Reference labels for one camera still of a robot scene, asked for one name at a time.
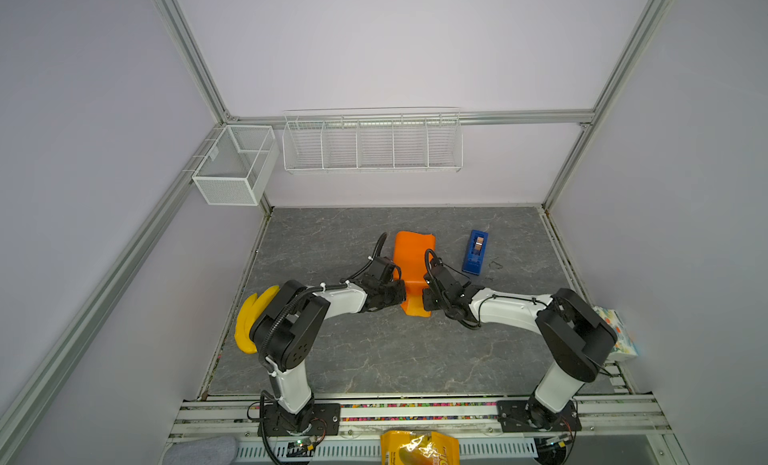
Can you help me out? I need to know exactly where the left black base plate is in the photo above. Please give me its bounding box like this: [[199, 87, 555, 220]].
[[259, 401, 341, 437]]

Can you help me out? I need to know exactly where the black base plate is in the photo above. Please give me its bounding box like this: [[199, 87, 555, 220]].
[[259, 401, 341, 437], [496, 399, 582, 433]]

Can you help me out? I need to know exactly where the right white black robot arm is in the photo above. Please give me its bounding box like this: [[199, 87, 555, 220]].
[[423, 249, 618, 429]]

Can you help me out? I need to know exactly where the white mesh square basket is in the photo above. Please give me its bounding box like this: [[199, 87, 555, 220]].
[[192, 125, 280, 206]]

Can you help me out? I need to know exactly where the aluminium rail frame base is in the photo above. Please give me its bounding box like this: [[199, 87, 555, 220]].
[[169, 395, 673, 442]]

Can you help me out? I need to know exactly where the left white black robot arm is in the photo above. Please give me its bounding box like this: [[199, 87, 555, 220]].
[[234, 233, 406, 428]]

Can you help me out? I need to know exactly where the green white tissue pack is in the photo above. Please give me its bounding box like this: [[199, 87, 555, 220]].
[[593, 306, 638, 362]]

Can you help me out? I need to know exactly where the yellow banana bunch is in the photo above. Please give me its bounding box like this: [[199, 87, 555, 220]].
[[234, 285, 280, 355]]

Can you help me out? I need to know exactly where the white slotted cable duct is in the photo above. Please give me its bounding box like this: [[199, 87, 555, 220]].
[[230, 437, 539, 464]]

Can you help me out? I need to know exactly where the yellow snack bag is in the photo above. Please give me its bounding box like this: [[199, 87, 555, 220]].
[[380, 430, 460, 465]]

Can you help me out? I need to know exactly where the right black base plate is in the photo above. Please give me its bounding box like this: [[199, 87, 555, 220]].
[[496, 399, 582, 433]]

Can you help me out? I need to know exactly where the grey cloth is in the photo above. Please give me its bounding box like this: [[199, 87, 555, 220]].
[[161, 436, 238, 465]]

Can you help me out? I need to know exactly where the blue tape dispenser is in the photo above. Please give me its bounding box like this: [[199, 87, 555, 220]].
[[462, 229, 488, 276]]

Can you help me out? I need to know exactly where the white wire long shelf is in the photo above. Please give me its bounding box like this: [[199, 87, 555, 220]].
[[282, 107, 464, 173]]

